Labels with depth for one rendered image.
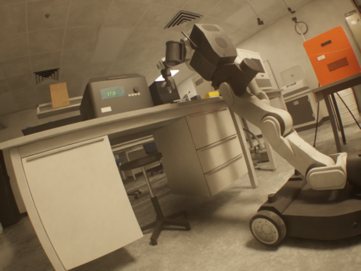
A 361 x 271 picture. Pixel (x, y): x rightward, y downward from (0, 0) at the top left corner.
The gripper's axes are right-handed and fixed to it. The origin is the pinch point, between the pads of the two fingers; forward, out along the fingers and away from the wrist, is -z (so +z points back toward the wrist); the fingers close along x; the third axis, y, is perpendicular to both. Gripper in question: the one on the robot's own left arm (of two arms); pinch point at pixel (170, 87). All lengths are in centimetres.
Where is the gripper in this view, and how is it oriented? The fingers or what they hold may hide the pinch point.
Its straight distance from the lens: 170.7
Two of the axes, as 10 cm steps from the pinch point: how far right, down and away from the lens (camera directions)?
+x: -3.4, 1.3, 9.3
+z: -3.1, -9.5, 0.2
